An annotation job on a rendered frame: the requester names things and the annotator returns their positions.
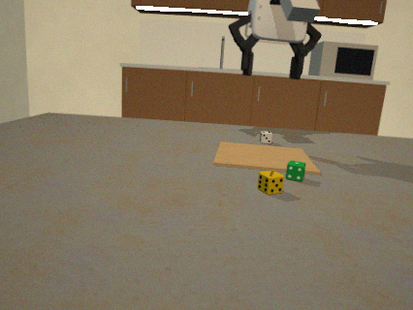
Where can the yellow die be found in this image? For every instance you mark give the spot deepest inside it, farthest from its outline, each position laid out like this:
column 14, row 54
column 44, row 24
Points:
column 270, row 182

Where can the green die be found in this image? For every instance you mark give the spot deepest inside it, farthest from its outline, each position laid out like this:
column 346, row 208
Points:
column 295, row 171

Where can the tan mat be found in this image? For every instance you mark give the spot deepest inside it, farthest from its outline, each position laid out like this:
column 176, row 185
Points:
column 261, row 157

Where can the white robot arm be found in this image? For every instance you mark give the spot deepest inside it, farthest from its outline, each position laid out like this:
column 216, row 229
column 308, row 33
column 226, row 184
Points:
column 298, row 10

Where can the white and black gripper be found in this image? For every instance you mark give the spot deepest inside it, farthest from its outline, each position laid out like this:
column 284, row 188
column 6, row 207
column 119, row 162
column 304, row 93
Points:
column 269, row 23

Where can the white die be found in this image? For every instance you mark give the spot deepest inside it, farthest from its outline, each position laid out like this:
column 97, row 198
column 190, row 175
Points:
column 265, row 137

